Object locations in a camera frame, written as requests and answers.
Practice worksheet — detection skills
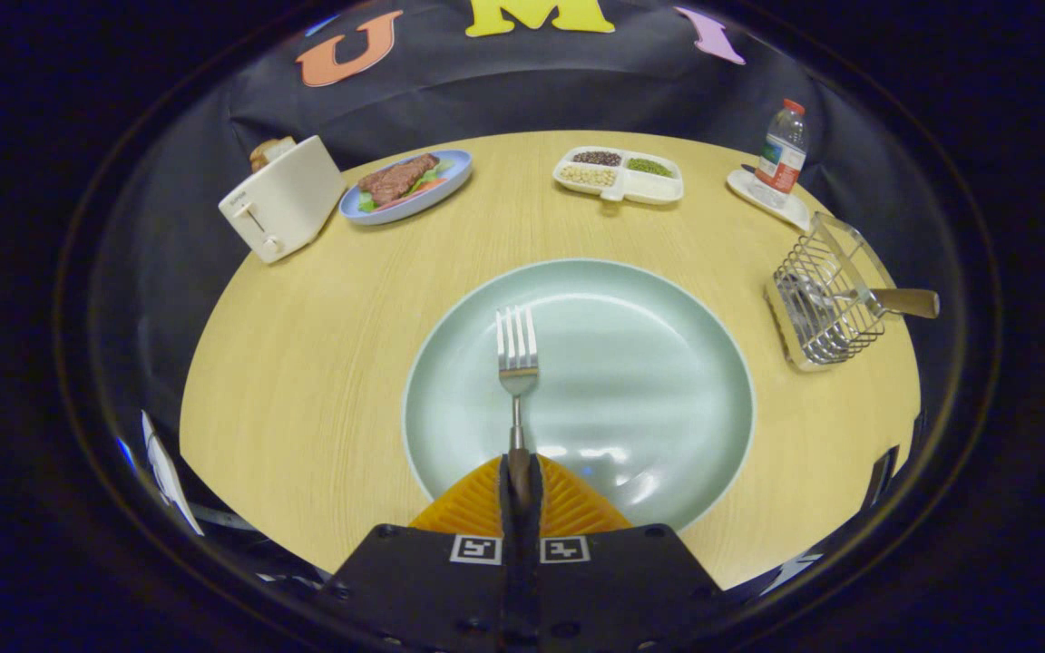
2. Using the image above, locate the metal wire cutlery basket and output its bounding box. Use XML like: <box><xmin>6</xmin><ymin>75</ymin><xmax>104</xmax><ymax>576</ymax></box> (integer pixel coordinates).
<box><xmin>764</xmin><ymin>211</ymin><xmax>895</xmax><ymax>373</ymax></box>

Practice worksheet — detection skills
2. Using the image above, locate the white toaster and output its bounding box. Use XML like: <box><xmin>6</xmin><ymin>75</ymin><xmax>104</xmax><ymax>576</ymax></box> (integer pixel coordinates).
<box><xmin>219</xmin><ymin>135</ymin><xmax>347</xmax><ymax>265</ymax></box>

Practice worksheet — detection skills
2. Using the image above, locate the wooden-handled metal fork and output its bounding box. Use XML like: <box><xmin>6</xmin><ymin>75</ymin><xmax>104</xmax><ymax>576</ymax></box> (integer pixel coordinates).
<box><xmin>495</xmin><ymin>306</ymin><xmax>541</xmax><ymax>491</ymax></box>

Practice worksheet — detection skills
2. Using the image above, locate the blue plate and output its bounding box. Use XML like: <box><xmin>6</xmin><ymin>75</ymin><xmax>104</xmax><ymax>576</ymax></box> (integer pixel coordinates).
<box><xmin>339</xmin><ymin>149</ymin><xmax>474</xmax><ymax>226</ymax></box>

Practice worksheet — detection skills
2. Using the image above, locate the clear red-capped water bottle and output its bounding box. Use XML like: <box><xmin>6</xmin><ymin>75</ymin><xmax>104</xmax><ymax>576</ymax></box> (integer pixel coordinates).
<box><xmin>752</xmin><ymin>99</ymin><xmax>810</xmax><ymax>210</ymax></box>

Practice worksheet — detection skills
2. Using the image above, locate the pale green plate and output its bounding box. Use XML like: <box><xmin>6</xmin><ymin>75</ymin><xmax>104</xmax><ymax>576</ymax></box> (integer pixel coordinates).
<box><xmin>402</xmin><ymin>258</ymin><xmax>757</xmax><ymax>531</ymax></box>

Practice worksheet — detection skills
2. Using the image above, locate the white divided bean tray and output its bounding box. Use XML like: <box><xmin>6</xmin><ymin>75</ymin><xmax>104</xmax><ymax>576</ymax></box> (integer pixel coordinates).
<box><xmin>552</xmin><ymin>146</ymin><xmax>685</xmax><ymax>206</ymax></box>

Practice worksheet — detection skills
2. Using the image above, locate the steak with vegetables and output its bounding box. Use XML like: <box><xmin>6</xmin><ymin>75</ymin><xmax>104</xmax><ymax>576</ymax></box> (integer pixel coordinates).
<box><xmin>357</xmin><ymin>152</ymin><xmax>447</xmax><ymax>211</ymax></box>

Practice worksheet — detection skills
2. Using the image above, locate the black backdrop cloth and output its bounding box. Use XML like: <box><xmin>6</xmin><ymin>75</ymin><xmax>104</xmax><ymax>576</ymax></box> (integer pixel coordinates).
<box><xmin>92</xmin><ymin>0</ymin><xmax>968</xmax><ymax>454</ymax></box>

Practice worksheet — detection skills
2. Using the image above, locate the wooden-handled metal spoon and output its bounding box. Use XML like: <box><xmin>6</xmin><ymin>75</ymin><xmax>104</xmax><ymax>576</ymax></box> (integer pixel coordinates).
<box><xmin>781</xmin><ymin>275</ymin><xmax>941</xmax><ymax>320</ymax></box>

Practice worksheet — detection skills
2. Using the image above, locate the toasted bread slice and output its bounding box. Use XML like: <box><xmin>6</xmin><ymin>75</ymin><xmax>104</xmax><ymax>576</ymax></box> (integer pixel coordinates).
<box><xmin>249</xmin><ymin>137</ymin><xmax>297</xmax><ymax>175</ymax></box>

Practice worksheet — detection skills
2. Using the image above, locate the white square coaster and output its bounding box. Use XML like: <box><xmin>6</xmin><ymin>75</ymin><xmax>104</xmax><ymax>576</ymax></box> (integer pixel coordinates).
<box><xmin>727</xmin><ymin>165</ymin><xmax>812</xmax><ymax>231</ymax></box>

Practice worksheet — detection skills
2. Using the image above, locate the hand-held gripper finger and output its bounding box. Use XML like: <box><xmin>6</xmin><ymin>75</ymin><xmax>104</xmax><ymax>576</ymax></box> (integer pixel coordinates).
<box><xmin>318</xmin><ymin>453</ymin><xmax>523</xmax><ymax>653</ymax></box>
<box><xmin>522</xmin><ymin>453</ymin><xmax>732</xmax><ymax>653</ymax></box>

